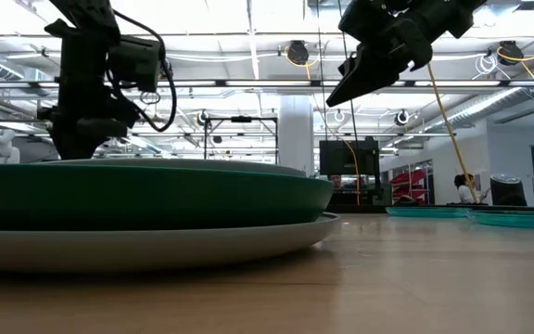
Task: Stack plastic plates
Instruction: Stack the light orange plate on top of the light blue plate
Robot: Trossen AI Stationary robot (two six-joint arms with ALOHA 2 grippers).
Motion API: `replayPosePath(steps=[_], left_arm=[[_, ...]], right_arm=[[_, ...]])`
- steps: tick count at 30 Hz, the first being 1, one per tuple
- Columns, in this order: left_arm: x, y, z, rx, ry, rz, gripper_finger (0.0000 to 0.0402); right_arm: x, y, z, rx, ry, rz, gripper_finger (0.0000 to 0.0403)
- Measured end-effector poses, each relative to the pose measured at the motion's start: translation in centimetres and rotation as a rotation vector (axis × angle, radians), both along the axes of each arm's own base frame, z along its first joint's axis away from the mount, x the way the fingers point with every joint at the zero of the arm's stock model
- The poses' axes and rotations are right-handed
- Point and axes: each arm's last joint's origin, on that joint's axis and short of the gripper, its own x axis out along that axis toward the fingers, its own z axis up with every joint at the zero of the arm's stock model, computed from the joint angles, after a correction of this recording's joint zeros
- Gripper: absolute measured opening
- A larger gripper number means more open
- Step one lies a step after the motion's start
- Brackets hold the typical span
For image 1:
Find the black monitor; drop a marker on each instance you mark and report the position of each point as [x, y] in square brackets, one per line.
[348, 158]

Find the black office chair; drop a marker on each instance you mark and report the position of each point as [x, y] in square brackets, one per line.
[508, 190]

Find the person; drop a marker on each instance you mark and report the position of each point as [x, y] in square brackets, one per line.
[464, 192]

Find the small teal transparent plate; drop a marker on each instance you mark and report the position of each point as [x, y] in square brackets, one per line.
[517, 219]
[424, 212]

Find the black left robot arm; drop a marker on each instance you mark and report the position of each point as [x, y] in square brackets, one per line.
[86, 14]

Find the large grey plastic plate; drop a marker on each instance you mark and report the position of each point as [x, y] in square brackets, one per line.
[156, 250]

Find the black background rig frame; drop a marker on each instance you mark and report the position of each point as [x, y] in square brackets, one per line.
[241, 119]

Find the white robot figure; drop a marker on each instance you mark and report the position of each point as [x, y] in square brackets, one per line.
[0, 148]

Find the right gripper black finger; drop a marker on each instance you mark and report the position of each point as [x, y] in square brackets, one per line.
[373, 74]
[352, 65]

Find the red storage rack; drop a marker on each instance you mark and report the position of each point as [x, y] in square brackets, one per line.
[408, 183]

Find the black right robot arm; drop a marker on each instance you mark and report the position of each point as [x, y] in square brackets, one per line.
[461, 14]

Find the white round pillar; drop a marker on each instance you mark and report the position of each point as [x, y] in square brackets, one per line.
[296, 134]

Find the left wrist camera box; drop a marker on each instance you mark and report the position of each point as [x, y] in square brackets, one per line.
[135, 62]

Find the large green plastic plate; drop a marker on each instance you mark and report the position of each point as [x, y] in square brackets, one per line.
[156, 199]

